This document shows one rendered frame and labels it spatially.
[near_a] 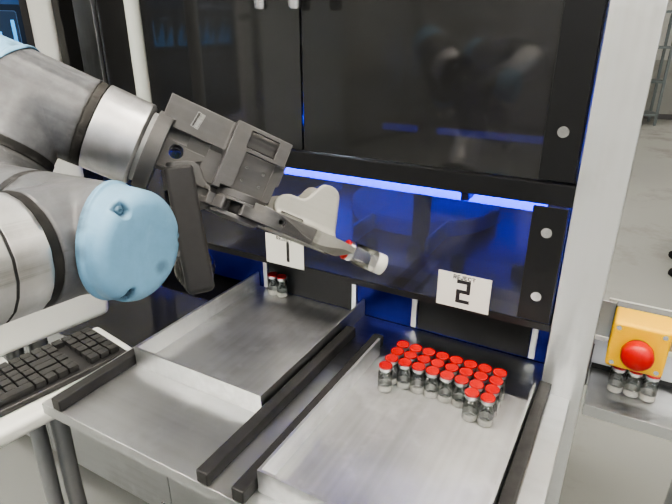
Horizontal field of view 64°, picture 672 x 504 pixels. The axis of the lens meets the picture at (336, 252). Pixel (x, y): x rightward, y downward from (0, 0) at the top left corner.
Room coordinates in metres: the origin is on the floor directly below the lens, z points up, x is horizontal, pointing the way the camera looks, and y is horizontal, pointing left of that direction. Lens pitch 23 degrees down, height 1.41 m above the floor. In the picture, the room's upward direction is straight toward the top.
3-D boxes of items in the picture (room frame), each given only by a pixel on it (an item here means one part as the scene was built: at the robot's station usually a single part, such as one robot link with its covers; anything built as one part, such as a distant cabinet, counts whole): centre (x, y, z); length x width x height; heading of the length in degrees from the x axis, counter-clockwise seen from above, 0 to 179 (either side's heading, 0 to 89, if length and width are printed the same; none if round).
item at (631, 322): (0.66, -0.43, 0.99); 0.08 x 0.07 x 0.07; 151
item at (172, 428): (0.70, 0.03, 0.87); 0.70 x 0.48 x 0.02; 61
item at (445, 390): (0.67, -0.16, 0.90); 0.18 x 0.02 x 0.05; 61
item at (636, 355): (0.62, -0.41, 0.99); 0.04 x 0.04 x 0.04; 61
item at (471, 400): (0.62, -0.19, 0.90); 0.02 x 0.02 x 0.05
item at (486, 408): (0.61, -0.21, 0.90); 0.02 x 0.02 x 0.05
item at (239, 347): (0.84, 0.14, 0.90); 0.34 x 0.26 x 0.04; 151
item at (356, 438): (0.57, -0.10, 0.90); 0.34 x 0.26 x 0.04; 150
